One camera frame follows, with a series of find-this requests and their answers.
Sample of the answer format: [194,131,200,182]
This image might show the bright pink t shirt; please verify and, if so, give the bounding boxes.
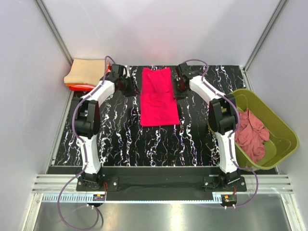
[141,67,180,127]

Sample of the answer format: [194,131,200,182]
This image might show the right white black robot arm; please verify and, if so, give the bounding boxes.
[173,62,241,192]

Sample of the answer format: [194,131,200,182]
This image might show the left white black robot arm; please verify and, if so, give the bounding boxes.
[70,64,139,191]

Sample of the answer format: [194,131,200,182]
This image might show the folded red orange t shirts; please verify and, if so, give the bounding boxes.
[65,62,113,92]

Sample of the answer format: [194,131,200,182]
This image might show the folded beige t shirt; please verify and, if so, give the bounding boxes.
[64,58,108,85]

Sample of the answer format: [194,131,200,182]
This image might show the black marble pattern mat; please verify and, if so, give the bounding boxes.
[51,65,246,167]

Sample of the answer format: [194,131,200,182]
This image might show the dusty pink crumpled t shirt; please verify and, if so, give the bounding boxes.
[235,109,270,163]

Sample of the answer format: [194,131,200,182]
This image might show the olive green plastic bin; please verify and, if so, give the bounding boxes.
[207,89,300,171]

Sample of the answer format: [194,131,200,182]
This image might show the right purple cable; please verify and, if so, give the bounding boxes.
[184,59,258,207]

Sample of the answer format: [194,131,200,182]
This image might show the purple cable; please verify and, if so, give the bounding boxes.
[184,59,258,207]
[57,55,115,229]

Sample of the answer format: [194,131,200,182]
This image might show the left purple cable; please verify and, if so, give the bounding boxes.
[57,55,115,229]

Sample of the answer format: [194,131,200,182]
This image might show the left aluminium frame post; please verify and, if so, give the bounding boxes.
[34,0,73,66]

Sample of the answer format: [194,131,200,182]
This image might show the aluminium frame post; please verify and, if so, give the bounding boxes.
[243,0,289,72]
[34,0,73,66]

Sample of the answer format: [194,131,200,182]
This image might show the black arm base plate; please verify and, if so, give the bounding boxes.
[77,167,247,193]

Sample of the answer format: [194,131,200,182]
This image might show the white slotted cable duct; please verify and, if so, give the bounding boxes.
[43,193,223,204]

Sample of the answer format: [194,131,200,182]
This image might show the aluminium rail front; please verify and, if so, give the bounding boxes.
[32,174,293,194]

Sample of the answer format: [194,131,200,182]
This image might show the right aluminium frame post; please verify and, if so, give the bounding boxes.
[243,0,289,72]

